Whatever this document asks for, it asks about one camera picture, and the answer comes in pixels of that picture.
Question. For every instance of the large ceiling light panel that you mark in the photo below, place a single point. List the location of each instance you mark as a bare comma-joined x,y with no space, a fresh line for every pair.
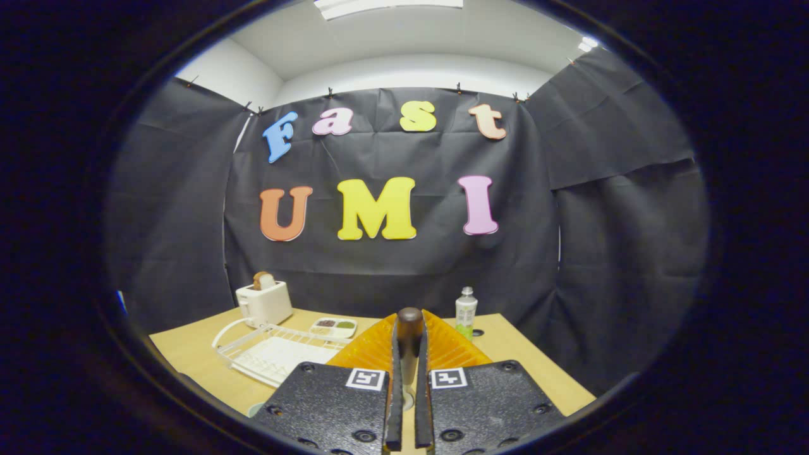
385,5

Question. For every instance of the small ceiling light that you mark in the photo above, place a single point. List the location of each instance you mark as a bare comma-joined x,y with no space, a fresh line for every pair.
588,44

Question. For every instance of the white toaster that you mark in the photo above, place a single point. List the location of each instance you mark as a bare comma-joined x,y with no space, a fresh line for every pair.
265,306

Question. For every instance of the pale green plate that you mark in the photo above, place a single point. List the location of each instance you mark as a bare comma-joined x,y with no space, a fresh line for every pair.
255,409

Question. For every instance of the white drain tray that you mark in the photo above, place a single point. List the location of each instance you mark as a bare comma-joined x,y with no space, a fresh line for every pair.
284,357

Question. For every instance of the bread slice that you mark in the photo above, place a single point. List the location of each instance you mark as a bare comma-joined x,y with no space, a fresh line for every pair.
264,281

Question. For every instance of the green drink bottle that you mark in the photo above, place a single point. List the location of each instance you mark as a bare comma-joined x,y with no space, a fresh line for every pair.
466,313

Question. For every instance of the black backdrop cloth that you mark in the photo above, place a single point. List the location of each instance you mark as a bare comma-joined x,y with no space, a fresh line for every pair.
600,253

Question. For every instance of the white divided bean dish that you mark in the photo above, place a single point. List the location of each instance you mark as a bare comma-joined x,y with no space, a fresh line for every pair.
333,328

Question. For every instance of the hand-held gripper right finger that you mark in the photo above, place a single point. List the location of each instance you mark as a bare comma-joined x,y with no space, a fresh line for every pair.
422,411

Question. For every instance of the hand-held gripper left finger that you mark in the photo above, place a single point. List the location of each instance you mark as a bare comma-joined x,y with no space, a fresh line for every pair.
395,411

